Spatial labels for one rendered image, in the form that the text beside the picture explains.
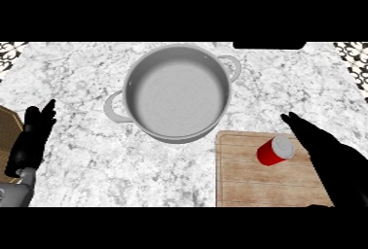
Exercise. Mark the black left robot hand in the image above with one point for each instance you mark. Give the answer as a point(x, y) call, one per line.
point(30, 139)

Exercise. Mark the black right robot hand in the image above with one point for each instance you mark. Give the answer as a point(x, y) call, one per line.
point(336, 162)

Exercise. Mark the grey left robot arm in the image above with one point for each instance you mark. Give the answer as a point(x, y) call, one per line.
point(18, 189)

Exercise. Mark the red can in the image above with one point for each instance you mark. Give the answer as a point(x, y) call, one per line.
point(271, 154)

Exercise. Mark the wooden cutting board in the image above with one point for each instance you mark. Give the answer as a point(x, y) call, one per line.
point(259, 184)

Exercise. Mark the grey metal pot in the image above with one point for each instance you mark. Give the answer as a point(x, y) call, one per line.
point(179, 97)

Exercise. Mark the brown wicker basket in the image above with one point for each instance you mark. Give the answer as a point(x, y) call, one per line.
point(9, 136)

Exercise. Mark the black appliance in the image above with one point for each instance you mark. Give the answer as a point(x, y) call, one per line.
point(270, 45)

